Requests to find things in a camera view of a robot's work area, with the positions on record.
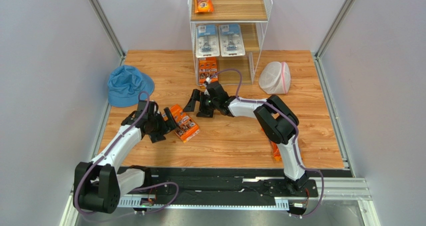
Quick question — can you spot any aluminium rail frame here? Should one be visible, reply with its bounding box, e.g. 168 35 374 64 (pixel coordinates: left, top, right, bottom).
60 168 380 226

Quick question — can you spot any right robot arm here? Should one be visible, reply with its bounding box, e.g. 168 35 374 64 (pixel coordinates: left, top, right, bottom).
183 82 309 191

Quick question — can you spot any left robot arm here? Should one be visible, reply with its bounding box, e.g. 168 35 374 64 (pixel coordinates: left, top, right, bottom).
73 100 178 215

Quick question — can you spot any white mesh laundry bag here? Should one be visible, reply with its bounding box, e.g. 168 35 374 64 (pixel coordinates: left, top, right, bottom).
258 61 292 94

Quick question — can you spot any white Gillette razor pack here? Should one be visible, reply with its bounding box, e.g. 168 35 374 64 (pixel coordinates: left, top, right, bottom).
218 23 246 57

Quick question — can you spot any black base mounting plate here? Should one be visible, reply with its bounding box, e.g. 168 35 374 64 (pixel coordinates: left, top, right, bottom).
136 167 321 207

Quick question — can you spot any orange razor bag on shelf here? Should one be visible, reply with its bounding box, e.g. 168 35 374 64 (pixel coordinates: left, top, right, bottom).
194 0 215 13

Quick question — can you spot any orange razor box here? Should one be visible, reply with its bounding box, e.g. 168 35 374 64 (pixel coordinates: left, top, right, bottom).
198 57 218 85
170 104 200 143

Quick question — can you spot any white wire shelf rack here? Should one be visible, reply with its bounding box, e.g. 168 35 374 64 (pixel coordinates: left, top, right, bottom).
188 0 273 86

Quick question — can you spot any blue bucket hat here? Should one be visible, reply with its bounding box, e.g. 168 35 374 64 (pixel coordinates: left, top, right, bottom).
107 65 155 108

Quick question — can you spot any orange razor bag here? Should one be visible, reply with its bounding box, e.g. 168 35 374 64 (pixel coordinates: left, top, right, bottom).
269 141 282 162
194 0 215 13

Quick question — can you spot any blue card razor blister pack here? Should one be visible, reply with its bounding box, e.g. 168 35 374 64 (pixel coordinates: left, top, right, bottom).
195 24 220 58

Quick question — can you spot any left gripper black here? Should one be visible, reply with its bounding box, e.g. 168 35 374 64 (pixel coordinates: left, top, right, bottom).
148 107 181 143

